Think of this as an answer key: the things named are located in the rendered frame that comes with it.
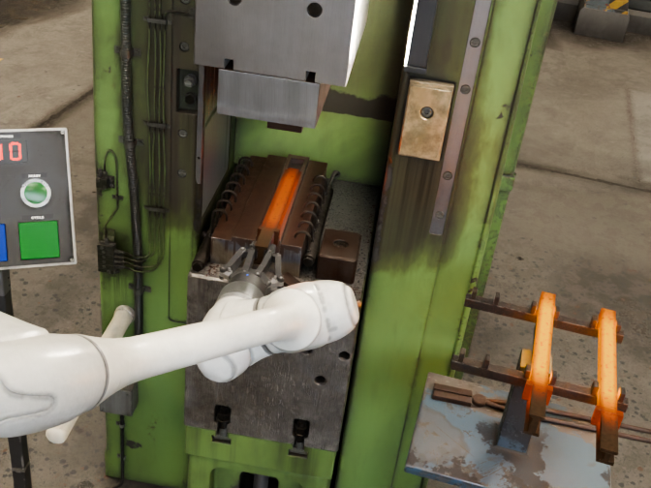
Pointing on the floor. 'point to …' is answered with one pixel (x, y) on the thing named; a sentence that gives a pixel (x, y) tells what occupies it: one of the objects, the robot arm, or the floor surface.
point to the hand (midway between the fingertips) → (264, 245)
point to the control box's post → (17, 446)
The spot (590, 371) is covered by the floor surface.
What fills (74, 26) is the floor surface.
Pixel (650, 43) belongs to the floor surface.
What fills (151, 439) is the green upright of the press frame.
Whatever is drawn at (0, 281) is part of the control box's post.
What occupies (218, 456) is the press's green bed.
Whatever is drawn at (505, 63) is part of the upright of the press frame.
